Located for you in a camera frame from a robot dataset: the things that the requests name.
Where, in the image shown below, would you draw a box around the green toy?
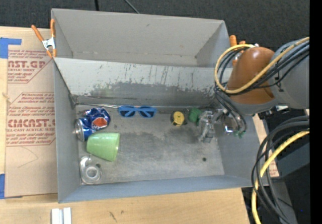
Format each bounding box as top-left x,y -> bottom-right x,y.
188,107 -> 203,124

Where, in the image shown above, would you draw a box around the yellow and black toy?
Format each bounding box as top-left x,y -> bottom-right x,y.
170,110 -> 188,127

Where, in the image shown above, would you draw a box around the blue sunglasses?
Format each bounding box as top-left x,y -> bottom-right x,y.
117,105 -> 158,119

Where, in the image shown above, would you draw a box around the light green cup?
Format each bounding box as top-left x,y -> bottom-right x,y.
86,132 -> 121,163

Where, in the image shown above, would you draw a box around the brown cardboard board red print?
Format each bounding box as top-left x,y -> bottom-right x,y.
0,26 -> 59,199

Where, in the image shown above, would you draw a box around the grey metal bin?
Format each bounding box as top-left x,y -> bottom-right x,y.
51,8 -> 268,204

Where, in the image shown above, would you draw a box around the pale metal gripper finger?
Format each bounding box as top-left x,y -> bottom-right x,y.
200,110 -> 218,126
198,124 -> 218,143

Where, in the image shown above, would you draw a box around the crushed blue drink can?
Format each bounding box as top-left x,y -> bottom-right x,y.
72,107 -> 112,142

